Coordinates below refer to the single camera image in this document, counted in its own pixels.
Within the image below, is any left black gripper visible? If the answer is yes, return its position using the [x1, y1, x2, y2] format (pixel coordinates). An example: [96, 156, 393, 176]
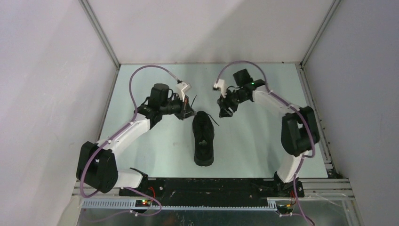
[160, 93, 196, 121]

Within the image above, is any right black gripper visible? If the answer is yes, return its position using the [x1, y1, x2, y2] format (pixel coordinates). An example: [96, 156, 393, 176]
[217, 88, 249, 118]

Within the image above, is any black shoe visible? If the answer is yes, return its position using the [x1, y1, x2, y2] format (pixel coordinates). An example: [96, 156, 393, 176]
[192, 111, 215, 167]

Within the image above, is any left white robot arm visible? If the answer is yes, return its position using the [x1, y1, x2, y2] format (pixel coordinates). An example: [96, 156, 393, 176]
[76, 81, 195, 196]

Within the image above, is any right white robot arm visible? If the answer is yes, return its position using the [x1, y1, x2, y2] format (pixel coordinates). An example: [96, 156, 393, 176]
[213, 69, 320, 197]

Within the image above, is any left circuit board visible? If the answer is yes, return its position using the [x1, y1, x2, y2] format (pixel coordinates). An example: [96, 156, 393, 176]
[135, 199, 152, 208]

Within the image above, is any circuit board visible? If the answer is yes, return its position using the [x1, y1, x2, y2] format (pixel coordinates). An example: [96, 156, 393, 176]
[277, 204, 293, 215]
[135, 199, 152, 208]

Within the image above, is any right circuit board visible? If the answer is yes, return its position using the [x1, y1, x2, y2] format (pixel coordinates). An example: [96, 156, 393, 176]
[277, 204, 293, 215]

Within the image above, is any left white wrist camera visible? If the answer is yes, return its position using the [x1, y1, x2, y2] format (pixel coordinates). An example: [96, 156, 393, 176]
[176, 81, 191, 101]

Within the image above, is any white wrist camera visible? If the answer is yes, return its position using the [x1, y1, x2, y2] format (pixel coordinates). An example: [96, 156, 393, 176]
[213, 79, 227, 97]
[176, 81, 191, 101]

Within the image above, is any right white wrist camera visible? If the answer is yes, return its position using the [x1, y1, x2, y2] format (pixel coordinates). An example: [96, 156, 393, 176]
[213, 79, 227, 97]

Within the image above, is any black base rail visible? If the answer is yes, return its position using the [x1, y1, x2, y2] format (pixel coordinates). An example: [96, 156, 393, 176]
[137, 178, 304, 207]

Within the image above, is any grey slotted cable duct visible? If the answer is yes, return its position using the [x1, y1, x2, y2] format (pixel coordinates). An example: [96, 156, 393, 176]
[81, 198, 277, 211]

